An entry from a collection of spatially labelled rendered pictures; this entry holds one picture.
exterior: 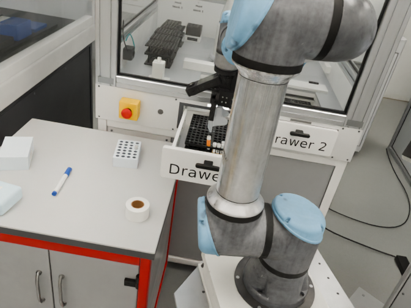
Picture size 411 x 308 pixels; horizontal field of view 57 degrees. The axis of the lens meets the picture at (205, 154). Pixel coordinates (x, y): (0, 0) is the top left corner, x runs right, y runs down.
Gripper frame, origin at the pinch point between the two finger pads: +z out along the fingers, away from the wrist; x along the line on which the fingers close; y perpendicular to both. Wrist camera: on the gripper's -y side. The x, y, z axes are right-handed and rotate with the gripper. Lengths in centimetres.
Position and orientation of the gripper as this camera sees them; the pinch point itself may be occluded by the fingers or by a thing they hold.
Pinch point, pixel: (209, 125)
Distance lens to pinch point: 122.0
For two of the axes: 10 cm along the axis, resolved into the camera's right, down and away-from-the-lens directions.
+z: -1.4, 8.3, 5.5
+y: 9.8, 1.7, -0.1
